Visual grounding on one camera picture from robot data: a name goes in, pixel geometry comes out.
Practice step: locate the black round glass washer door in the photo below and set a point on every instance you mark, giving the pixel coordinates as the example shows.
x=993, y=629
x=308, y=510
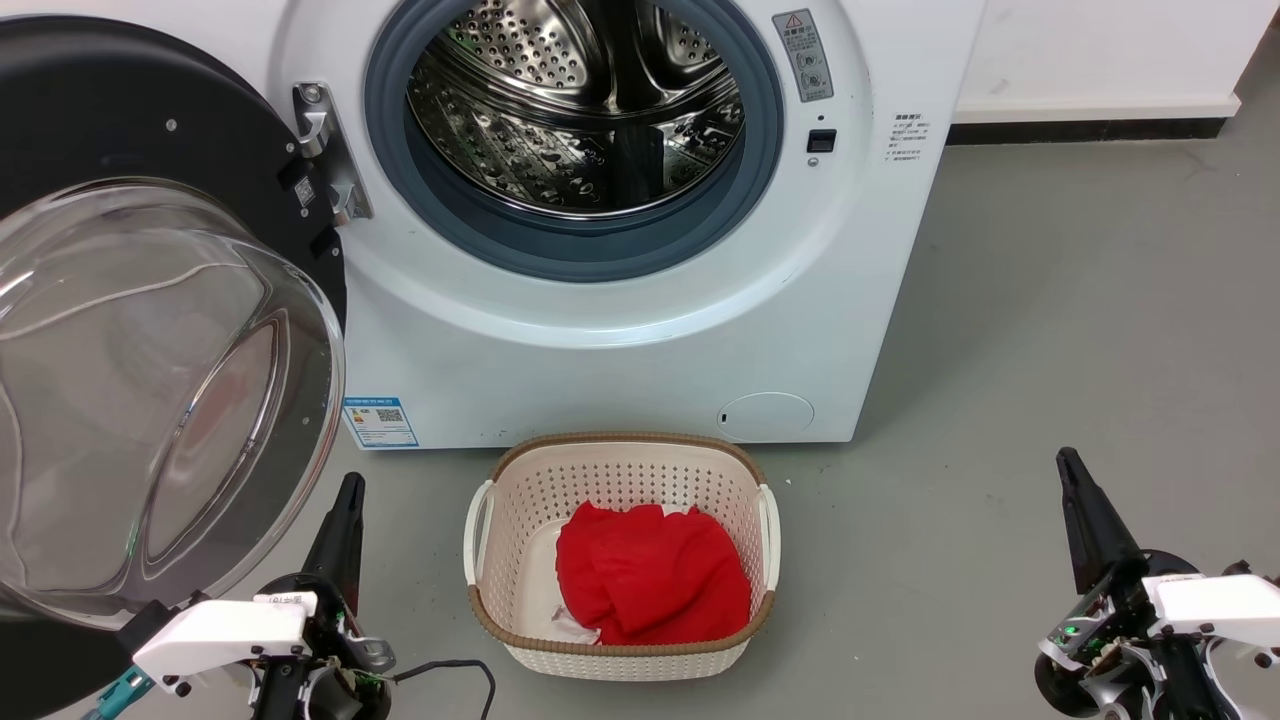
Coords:
x=100, y=120

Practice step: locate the grey warning sticker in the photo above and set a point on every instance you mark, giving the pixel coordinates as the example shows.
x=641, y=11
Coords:
x=803, y=55

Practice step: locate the round white filter cover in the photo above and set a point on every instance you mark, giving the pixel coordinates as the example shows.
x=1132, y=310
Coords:
x=766, y=416

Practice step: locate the metal door hinge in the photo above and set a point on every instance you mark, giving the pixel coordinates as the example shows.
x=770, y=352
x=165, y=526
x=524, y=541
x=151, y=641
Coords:
x=335, y=160

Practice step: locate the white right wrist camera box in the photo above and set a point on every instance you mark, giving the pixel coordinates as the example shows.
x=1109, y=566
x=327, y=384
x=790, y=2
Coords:
x=1215, y=605

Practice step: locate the red garment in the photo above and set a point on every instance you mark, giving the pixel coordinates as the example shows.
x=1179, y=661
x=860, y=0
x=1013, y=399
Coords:
x=650, y=580

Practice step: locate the white perforated laundry basket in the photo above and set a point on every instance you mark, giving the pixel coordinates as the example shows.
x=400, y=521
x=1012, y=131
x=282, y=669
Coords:
x=520, y=490

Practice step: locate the black baseboard strip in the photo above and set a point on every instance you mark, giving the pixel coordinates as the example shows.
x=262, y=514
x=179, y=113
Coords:
x=1080, y=131

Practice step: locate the black door lock slot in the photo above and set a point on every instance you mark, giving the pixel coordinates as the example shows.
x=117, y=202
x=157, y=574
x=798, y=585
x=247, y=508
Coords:
x=821, y=141

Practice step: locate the blue energy label sticker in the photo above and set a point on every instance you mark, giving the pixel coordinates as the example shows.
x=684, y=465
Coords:
x=382, y=422

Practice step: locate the white cloth piece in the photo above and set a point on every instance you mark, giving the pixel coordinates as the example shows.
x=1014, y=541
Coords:
x=572, y=628

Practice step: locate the white front-load washing machine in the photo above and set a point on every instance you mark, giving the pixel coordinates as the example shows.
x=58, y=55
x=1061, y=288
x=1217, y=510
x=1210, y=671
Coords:
x=600, y=380

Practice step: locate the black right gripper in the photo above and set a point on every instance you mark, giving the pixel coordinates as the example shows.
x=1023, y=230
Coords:
x=1110, y=660

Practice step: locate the teal connector plug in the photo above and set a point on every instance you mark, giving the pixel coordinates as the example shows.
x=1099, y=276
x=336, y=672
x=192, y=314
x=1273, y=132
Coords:
x=118, y=695

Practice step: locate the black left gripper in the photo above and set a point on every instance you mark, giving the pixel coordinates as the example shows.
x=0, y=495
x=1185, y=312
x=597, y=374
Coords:
x=335, y=690

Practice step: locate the small text label sticker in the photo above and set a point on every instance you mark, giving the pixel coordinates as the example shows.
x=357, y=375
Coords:
x=910, y=137

